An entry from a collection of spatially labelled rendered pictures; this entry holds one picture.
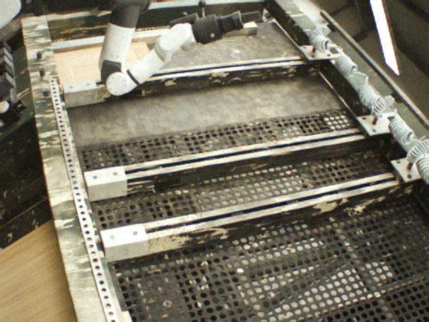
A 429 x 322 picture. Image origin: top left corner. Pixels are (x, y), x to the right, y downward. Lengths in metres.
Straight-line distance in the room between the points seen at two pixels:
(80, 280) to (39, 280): 0.44
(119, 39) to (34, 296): 0.89
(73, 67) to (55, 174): 0.66
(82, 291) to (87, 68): 1.08
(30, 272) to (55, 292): 0.16
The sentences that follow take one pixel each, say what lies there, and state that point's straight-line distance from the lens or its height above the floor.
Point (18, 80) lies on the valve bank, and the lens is 2.25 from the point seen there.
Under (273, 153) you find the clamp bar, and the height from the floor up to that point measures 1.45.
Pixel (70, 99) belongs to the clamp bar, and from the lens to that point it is 2.09.
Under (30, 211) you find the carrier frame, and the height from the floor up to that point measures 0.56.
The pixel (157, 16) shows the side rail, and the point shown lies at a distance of 2.71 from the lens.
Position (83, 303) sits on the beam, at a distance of 1.47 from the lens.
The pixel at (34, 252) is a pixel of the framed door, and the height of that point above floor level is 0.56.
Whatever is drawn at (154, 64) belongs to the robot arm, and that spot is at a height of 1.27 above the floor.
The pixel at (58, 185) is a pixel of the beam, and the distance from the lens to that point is 1.75.
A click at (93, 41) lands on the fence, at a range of 2.43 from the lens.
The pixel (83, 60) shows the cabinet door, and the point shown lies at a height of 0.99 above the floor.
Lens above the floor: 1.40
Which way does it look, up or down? 5 degrees down
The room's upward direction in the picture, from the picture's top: 60 degrees clockwise
